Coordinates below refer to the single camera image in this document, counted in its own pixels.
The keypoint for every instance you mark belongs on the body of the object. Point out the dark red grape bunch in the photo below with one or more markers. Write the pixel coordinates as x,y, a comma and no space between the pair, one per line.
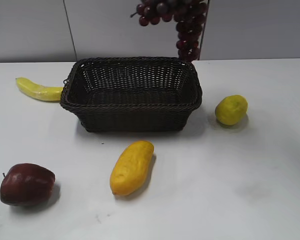
190,17

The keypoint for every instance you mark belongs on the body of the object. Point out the black wicker basket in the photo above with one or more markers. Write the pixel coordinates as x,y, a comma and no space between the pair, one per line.
132,94

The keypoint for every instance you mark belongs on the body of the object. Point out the long yellow mango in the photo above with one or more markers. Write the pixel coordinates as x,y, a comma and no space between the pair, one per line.
131,169

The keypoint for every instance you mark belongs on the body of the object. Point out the yellow lemon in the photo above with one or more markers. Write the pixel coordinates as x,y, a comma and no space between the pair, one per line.
231,110

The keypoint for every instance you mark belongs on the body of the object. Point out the yellow banana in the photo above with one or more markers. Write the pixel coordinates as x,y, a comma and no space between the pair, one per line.
37,91

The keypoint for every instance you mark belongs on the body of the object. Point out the red apple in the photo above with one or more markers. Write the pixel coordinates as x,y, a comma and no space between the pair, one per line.
27,184

